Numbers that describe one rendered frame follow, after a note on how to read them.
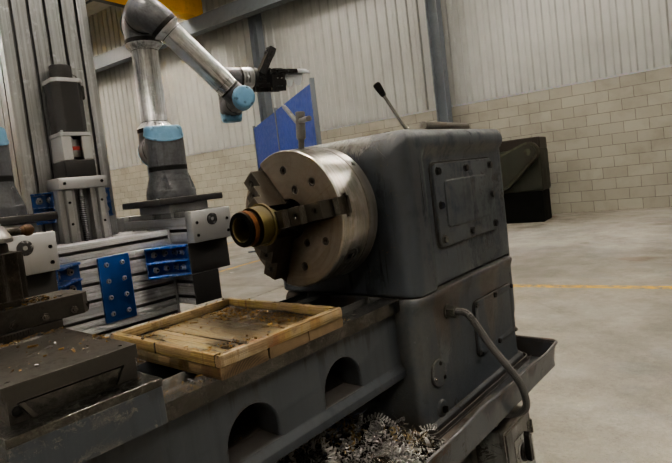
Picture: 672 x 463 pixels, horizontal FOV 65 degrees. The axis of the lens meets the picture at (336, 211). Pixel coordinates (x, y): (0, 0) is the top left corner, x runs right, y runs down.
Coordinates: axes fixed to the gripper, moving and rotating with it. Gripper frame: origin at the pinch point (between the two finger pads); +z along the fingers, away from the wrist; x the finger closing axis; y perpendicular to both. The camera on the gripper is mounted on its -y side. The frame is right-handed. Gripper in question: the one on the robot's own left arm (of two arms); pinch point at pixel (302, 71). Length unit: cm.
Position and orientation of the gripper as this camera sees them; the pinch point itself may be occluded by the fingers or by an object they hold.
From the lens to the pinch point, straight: 207.7
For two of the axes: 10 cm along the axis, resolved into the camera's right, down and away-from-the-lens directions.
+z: 8.8, -1.3, 4.5
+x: 4.7, 1.3, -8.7
